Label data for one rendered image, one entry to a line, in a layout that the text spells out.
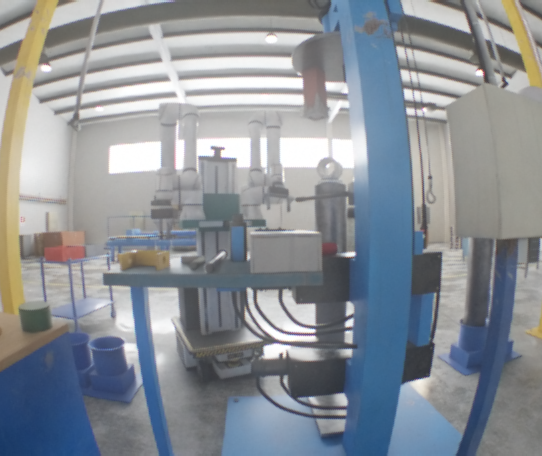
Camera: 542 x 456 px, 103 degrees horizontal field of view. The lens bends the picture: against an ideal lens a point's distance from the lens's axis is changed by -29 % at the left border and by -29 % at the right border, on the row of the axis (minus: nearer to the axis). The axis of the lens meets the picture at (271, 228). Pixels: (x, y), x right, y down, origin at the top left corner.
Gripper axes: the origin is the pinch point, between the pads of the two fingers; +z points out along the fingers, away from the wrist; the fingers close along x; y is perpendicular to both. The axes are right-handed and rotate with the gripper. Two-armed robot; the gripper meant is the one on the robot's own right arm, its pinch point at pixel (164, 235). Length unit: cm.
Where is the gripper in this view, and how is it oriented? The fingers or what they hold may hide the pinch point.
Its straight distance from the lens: 151.8
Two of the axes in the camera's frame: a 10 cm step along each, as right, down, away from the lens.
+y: 1.9, -0.2, 9.8
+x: -9.8, 0.1, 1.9
